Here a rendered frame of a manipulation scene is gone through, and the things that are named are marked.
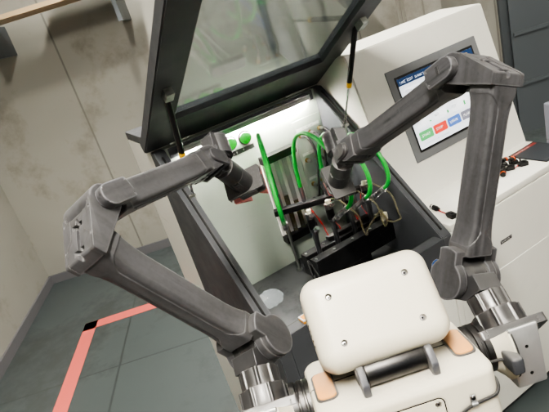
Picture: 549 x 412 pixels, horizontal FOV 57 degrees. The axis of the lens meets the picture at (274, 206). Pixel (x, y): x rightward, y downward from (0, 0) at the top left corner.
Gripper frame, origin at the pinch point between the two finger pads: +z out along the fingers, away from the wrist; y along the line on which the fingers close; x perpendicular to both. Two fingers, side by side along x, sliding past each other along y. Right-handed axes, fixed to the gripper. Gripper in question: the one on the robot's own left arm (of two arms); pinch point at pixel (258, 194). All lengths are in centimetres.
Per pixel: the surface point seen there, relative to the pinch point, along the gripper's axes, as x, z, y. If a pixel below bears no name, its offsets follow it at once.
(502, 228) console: 14, 75, -58
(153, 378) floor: 3, 143, 145
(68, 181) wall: -192, 182, 227
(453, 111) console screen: -34, 70, -61
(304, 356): 39.2, 27.9, 10.5
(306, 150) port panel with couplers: -37, 53, -6
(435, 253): 19, 53, -34
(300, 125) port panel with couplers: -44, 46, -8
